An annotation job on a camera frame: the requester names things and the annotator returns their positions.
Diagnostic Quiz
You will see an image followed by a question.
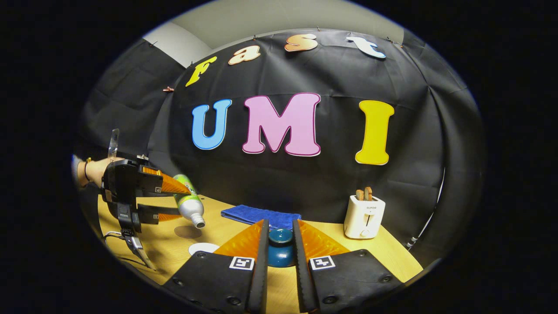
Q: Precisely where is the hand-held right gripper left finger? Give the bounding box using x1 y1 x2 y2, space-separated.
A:
162 219 270 314

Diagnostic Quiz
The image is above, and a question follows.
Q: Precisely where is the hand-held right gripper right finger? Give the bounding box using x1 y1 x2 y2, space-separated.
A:
292 219 404 314

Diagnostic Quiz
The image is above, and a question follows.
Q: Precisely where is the blue teacup lid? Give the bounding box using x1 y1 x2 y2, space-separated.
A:
267 228 295 268

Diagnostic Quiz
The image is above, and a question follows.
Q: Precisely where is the silver water bottle green label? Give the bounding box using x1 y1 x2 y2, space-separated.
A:
173 174 206 229

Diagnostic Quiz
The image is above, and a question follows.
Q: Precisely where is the white teacup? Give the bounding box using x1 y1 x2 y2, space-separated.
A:
188 242 220 256

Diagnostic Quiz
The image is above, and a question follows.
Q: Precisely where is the blue folded towel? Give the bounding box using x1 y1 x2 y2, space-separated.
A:
221 205 302 230

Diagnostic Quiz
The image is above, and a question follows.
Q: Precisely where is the white toaster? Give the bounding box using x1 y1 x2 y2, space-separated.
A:
344 195 386 239

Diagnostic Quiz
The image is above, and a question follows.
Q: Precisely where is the black backdrop cloth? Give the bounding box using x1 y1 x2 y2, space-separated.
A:
72 28 484 262

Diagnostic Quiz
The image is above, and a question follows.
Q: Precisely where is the white cable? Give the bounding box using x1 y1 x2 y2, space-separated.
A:
406 168 446 250

